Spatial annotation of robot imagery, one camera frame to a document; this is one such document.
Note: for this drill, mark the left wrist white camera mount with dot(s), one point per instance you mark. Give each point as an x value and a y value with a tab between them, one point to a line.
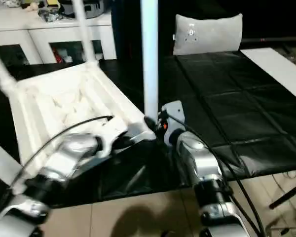
113	130

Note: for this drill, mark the red bottle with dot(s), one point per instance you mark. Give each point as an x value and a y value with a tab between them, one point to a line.
56	53

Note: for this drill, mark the black work surface mat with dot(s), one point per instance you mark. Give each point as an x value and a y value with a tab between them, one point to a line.
236	98

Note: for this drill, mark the white sideboard with glass doors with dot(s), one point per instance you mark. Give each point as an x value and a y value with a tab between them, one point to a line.
64	32

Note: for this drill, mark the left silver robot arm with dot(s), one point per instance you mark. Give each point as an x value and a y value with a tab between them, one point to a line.
74	148

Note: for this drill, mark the black rail with red mark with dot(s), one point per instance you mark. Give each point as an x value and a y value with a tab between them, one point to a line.
273	39

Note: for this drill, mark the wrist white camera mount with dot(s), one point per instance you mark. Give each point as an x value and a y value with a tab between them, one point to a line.
175	111
113	130

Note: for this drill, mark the black work table leg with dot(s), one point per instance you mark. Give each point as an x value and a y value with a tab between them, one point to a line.
286	196

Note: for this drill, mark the white flat board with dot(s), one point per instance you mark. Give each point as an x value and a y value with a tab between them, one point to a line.
273	69

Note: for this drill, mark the white plastic table leg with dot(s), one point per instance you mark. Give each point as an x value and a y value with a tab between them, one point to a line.
85	32
150	61
2	160
1	71

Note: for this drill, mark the white plastic table top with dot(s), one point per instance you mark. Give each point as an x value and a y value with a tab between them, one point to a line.
64	98

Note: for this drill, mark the yellow and black device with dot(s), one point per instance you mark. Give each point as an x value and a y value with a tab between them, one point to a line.
53	3

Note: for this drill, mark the grey pillow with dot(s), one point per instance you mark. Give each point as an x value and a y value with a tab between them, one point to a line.
207	34

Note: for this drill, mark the black tangled item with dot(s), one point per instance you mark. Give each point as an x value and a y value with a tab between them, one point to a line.
49	14

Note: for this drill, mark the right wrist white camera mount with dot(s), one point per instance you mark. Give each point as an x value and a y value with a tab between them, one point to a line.
175	111

